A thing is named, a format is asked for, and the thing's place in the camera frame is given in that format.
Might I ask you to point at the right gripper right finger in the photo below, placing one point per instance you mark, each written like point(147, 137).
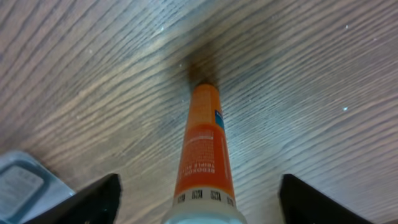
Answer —
point(303, 204)

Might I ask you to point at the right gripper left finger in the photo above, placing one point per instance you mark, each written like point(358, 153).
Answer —
point(98, 203)

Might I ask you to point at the orange tube white cap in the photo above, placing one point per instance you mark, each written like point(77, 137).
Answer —
point(204, 191)

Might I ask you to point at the clear plastic container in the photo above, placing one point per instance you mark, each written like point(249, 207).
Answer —
point(28, 189)

